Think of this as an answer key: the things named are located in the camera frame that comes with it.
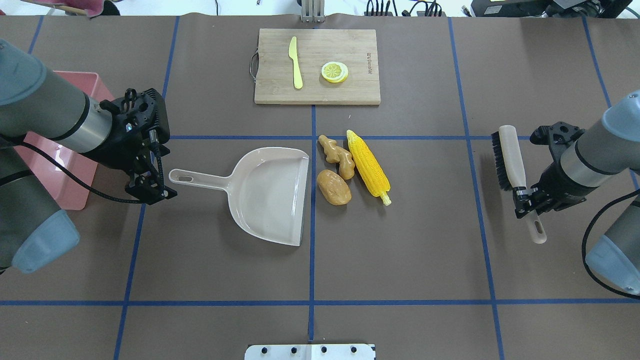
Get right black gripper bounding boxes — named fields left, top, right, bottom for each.
left=514, top=121, right=588, bottom=219

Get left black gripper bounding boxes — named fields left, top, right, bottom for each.
left=89, top=88, right=178, bottom=205

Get beige hand brush black bristles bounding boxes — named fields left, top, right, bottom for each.
left=491, top=124, right=547, bottom=244

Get beige plastic dustpan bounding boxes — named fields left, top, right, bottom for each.
left=167, top=146, right=310, bottom=247

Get yellow toy corn cob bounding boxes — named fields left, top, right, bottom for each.
left=346, top=129, right=392, bottom=207

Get brown toy potato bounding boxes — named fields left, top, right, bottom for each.
left=316, top=170, right=352, bottom=207

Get tan toy ginger root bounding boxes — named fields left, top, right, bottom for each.
left=318, top=135, right=355, bottom=180

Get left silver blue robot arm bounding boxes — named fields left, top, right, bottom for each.
left=0, top=39, right=178, bottom=274

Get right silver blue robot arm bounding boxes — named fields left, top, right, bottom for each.
left=494, top=90, right=639, bottom=301

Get pink plastic bin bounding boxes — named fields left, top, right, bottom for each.
left=14, top=71, right=114, bottom=211

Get yellow plastic knife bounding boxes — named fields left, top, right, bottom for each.
left=288, top=36, right=304, bottom=90

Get yellow toy lemon slice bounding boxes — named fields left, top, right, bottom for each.
left=320, top=61, right=349, bottom=84

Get bamboo cutting board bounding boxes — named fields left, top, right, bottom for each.
left=254, top=28, right=381, bottom=106

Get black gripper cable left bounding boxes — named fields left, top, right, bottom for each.
left=15, top=100, right=166, bottom=205

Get aluminium frame post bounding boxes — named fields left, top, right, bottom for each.
left=297, top=0, right=326, bottom=23

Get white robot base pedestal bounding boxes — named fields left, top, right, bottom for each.
left=244, top=343, right=377, bottom=360

